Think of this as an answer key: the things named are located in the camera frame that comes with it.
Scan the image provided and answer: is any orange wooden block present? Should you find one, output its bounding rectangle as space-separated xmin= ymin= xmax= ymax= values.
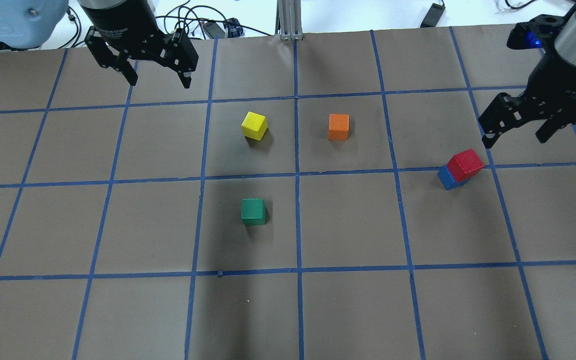
xmin=327 ymin=113 xmax=350 ymax=141

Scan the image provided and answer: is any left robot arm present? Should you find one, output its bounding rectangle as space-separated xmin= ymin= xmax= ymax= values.
xmin=0 ymin=0 xmax=199 ymax=89

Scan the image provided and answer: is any yellow wooden block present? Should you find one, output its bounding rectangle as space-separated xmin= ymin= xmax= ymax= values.
xmin=241 ymin=111 xmax=268 ymax=141

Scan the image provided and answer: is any brown paper mat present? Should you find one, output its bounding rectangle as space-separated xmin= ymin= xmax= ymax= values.
xmin=0 ymin=25 xmax=576 ymax=360

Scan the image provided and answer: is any green wooden block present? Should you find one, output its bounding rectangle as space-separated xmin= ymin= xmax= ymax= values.
xmin=240 ymin=198 xmax=267 ymax=226

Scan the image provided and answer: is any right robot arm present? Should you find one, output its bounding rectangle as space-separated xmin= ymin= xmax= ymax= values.
xmin=478 ymin=4 xmax=576 ymax=150

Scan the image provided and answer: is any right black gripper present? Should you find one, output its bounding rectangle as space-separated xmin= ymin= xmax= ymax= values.
xmin=478 ymin=48 xmax=576 ymax=150

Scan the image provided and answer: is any red wooden block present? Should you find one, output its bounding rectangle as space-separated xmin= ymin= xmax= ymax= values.
xmin=446 ymin=149 xmax=485 ymax=183

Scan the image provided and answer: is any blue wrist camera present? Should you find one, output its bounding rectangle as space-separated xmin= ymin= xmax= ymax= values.
xmin=506 ymin=14 xmax=566 ymax=50

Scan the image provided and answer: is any black power adapter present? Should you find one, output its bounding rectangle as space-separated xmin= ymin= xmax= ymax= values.
xmin=419 ymin=2 xmax=446 ymax=28

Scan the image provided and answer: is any blue wooden block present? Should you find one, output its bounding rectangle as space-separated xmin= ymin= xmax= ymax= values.
xmin=438 ymin=164 xmax=470 ymax=191

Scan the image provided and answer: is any aluminium frame post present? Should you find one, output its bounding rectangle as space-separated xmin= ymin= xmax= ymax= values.
xmin=275 ymin=0 xmax=303 ymax=41

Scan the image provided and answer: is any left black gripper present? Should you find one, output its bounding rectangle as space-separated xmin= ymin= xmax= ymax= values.
xmin=78 ymin=0 xmax=199 ymax=89

